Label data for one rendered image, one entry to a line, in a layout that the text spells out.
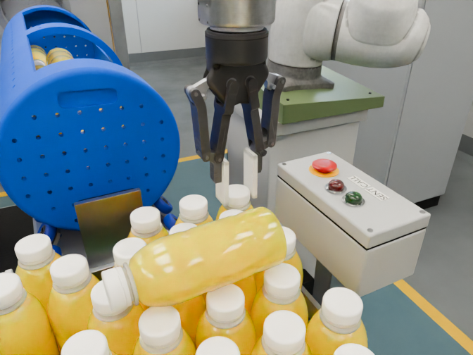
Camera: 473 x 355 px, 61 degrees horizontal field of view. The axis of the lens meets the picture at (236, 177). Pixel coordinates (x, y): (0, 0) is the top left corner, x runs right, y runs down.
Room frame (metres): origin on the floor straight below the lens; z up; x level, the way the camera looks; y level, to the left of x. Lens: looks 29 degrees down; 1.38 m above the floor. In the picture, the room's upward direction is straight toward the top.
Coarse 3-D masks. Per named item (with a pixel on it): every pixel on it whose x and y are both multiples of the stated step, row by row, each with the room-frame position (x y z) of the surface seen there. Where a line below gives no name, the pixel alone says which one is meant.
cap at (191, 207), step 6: (186, 198) 0.47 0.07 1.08; (192, 198) 0.47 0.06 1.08; (198, 198) 0.47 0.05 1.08; (204, 198) 0.47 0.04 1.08; (180, 204) 0.46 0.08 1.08; (186, 204) 0.46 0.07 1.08; (192, 204) 0.46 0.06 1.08; (198, 204) 0.46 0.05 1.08; (204, 204) 0.46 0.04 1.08; (180, 210) 0.45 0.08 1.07; (186, 210) 0.45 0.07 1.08; (192, 210) 0.44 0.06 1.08; (198, 210) 0.45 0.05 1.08; (204, 210) 0.45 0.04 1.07; (186, 216) 0.45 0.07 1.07; (192, 216) 0.44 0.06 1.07; (198, 216) 0.45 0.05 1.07
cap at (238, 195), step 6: (234, 186) 0.51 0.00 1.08; (240, 186) 0.51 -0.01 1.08; (234, 192) 0.49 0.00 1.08; (240, 192) 0.49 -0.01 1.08; (246, 192) 0.49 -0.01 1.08; (234, 198) 0.47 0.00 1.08; (240, 198) 0.47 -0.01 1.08; (246, 198) 0.48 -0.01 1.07; (234, 204) 0.47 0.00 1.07; (240, 204) 0.47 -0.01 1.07; (246, 204) 0.48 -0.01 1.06
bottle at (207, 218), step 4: (180, 216) 0.46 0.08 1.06; (204, 216) 0.46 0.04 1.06; (208, 216) 0.47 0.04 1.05; (180, 220) 0.46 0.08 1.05; (184, 220) 0.45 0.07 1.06; (188, 220) 0.45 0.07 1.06; (192, 220) 0.45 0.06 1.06; (196, 220) 0.45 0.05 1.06; (200, 220) 0.45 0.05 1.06; (204, 220) 0.45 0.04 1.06; (208, 220) 0.46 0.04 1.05; (212, 220) 0.46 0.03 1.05; (176, 224) 0.46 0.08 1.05; (196, 224) 0.45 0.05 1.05; (200, 224) 0.45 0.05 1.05
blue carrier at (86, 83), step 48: (48, 48) 1.34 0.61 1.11; (96, 48) 1.34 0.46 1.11; (0, 96) 0.65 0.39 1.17; (48, 96) 0.55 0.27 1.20; (96, 96) 0.58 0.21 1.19; (144, 96) 0.61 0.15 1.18; (0, 144) 0.52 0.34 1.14; (48, 144) 0.54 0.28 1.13; (96, 144) 0.57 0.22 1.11; (144, 144) 0.61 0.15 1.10; (48, 192) 0.54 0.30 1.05; (96, 192) 0.57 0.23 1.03; (144, 192) 0.60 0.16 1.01
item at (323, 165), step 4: (316, 160) 0.53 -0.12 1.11; (320, 160) 0.52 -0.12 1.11; (324, 160) 0.52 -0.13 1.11; (328, 160) 0.53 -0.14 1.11; (312, 164) 0.52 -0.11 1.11; (316, 164) 0.51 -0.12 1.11; (320, 164) 0.51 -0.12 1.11; (324, 164) 0.51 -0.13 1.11; (328, 164) 0.51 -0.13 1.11; (332, 164) 0.51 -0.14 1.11; (336, 164) 0.52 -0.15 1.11; (316, 168) 0.50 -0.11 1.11; (320, 168) 0.50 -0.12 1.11; (324, 168) 0.50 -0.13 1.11; (328, 168) 0.50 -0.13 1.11; (332, 168) 0.50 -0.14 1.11; (320, 172) 0.51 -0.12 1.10; (324, 172) 0.51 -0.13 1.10; (328, 172) 0.51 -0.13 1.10
